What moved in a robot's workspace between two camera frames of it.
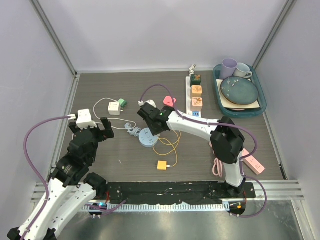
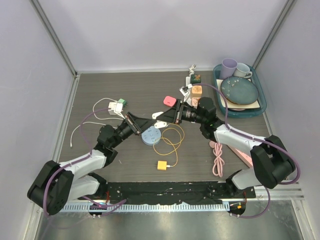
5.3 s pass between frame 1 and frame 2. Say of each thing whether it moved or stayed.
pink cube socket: stayed
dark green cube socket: stayed
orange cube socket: stayed
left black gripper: moved
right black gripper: moved
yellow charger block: stayed
